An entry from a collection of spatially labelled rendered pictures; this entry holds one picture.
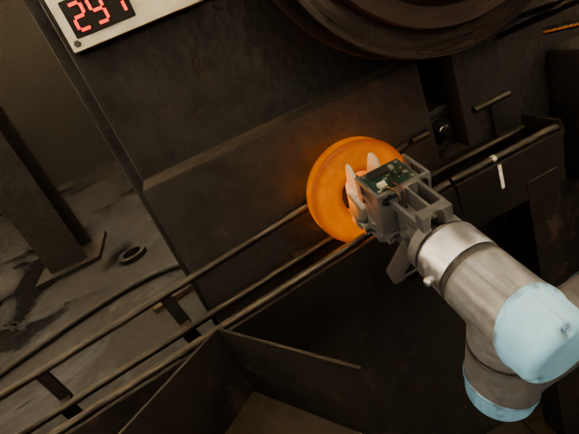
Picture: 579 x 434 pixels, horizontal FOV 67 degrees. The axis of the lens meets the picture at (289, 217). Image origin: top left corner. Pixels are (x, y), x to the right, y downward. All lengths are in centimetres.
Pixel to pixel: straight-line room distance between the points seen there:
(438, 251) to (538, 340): 12
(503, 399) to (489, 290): 13
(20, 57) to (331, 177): 632
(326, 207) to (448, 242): 22
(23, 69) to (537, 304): 663
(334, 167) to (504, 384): 33
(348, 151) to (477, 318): 30
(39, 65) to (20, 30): 43
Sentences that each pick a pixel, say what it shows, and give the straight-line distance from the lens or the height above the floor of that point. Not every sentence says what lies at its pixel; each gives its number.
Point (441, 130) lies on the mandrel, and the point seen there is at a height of 74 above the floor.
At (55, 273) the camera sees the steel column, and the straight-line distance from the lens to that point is 341.
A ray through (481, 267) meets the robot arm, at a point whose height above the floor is 75.
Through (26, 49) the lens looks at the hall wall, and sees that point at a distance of 677.
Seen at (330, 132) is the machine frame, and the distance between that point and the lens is 67.
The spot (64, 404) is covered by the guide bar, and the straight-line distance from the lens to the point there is 77.
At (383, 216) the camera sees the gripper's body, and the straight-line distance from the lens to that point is 51.
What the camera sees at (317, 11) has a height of 100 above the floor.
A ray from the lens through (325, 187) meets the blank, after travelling 61.
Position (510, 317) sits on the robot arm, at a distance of 41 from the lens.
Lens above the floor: 102
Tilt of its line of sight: 25 degrees down
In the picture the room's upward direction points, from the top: 23 degrees counter-clockwise
